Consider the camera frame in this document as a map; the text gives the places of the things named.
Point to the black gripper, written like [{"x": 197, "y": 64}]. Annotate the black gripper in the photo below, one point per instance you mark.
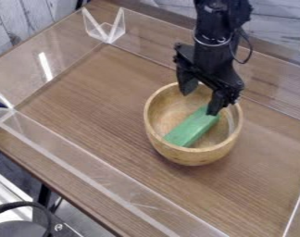
[{"x": 208, "y": 64}]

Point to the brown wooden bowl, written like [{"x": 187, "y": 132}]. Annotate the brown wooden bowl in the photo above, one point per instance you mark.
[{"x": 166, "y": 108}]

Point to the green rectangular block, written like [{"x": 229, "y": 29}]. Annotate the green rectangular block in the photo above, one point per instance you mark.
[{"x": 192, "y": 128}]

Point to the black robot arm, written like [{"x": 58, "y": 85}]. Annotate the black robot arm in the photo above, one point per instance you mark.
[{"x": 220, "y": 44}]

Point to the black table leg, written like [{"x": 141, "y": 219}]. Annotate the black table leg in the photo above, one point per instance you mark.
[{"x": 45, "y": 195}]

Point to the clear acrylic tray wall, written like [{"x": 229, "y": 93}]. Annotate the clear acrylic tray wall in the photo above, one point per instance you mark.
[{"x": 74, "y": 86}]

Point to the grey metal base plate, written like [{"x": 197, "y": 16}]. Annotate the grey metal base plate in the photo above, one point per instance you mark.
[{"x": 36, "y": 227}]

